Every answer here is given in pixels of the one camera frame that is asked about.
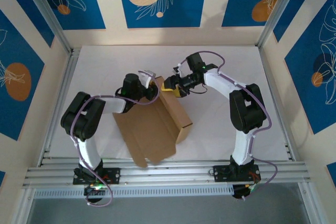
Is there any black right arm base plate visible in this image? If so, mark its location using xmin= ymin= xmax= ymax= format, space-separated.
xmin=213 ymin=164 xmax=261 ymax=183

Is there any black controller board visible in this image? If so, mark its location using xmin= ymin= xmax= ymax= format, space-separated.
xmin=83 ymin=184 xmax=107 ymax=204
xmin=232 ymin=184 xmax=259 ymax=200

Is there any aluminium rail frame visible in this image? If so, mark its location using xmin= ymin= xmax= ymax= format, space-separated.
xmin=22 ymin=158 xmax=312 ymax=190

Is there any grey slotted cable duct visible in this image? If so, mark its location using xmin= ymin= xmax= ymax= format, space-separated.
xmin=33 ymin=184 xmax=234 ymax=199

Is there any aluminium frame post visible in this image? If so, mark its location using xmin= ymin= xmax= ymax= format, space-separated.
xmin=257 ymin=0 xmax=307 ymax=49
xmin=18 ymin=0 xmax=74 ymax=55

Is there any brown cardboard paper box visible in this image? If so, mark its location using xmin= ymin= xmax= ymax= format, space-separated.
xmin=112 ymin=76 xmax=194 ymax=168

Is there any aluminium side rail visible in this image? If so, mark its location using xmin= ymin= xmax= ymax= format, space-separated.
xmin=38 ymin=48 xmax=82 ymax=167
xmin=258 ymin=47 xmax=297 ymax=161

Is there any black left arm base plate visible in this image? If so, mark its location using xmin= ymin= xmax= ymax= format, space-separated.
xmin=72 ymin=167 xmax=121 ymax=185

